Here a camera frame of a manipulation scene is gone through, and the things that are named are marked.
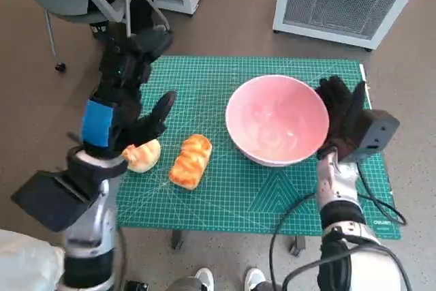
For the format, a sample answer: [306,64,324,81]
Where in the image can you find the black table leg caster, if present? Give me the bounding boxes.
[289,235,304,257]
[172,229,187,250]

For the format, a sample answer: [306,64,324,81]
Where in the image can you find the person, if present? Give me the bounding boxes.
[67,0,173,46]
[0,228,65,291]

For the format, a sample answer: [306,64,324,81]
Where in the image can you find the person's white shoe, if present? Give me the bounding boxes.
[195,267,215,291]
[245,267,266,291]

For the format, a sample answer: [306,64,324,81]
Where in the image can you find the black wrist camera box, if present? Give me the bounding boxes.
[340,108,400,164]
[10,168,103,233]

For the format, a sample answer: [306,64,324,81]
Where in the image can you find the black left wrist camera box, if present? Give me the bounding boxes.
[10,168,103,233]

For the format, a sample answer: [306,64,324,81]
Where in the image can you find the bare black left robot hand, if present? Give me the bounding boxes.
[80,28,178,161]

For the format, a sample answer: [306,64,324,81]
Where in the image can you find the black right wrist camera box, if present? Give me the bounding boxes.
[340,108,400,164]

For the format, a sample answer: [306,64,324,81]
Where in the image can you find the round toy bread bun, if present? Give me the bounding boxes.
[121,138,161,173]

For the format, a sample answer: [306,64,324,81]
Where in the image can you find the pink bowl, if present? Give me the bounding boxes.
[225,75,330,168]

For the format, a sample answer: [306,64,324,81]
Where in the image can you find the green cutting mat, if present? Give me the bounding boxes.
[116,54,403,240]

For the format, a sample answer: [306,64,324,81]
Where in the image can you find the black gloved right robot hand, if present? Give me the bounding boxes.
[315,76,369,163]

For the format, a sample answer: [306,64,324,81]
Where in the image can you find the braided toy bread loaf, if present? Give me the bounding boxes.
[168,134,213,190]

